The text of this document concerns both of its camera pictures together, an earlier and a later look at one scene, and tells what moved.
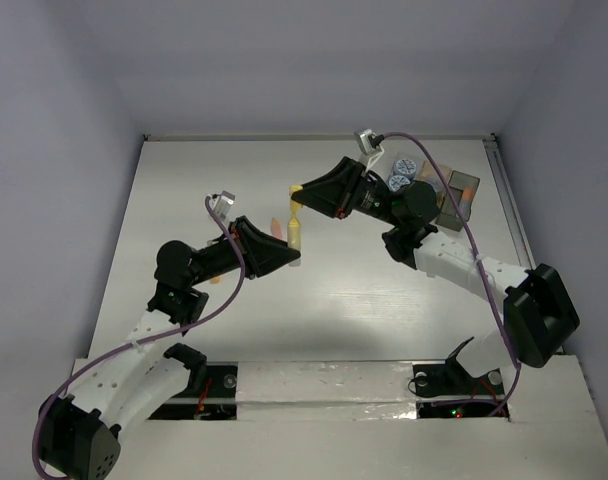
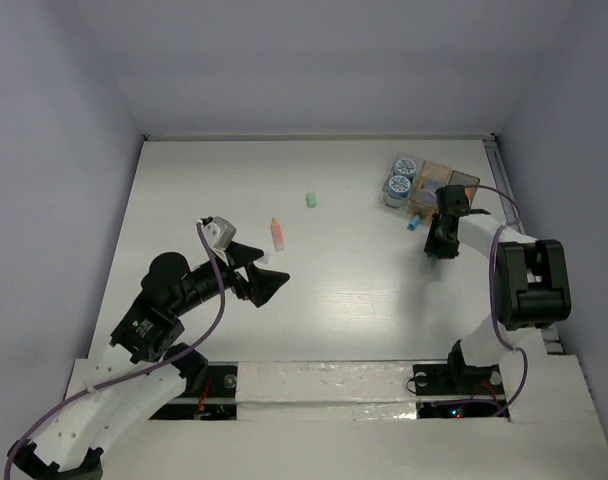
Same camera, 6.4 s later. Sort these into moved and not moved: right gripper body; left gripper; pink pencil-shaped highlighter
Moved: left gripper; right gripper body
Not moved: pink pencil-shaped highlighter
